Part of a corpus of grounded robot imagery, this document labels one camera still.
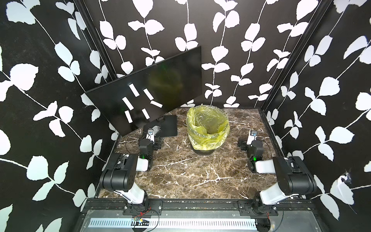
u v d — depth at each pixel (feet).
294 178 1.48
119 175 1.47
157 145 2.83
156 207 2.40
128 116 2.53
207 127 3.22
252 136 2.62
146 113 2.75
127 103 2.32
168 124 3.74
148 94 2.44
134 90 2.22
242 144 2.82
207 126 3.22
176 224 2.30
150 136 2.62
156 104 2.72
